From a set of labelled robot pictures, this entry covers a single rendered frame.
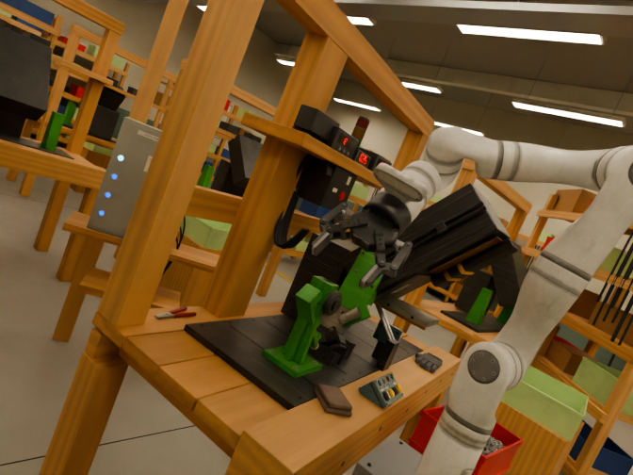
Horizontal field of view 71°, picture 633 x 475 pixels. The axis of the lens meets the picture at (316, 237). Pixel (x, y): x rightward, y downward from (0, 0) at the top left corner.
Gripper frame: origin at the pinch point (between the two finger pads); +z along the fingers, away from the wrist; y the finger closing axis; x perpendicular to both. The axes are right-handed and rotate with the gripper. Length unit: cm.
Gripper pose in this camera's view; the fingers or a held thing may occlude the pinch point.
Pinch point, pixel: (338, 266)
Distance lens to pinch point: 67.5
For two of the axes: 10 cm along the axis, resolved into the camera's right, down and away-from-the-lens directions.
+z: -6.4, 6.2, -4.5
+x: -0.1, -5.9, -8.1
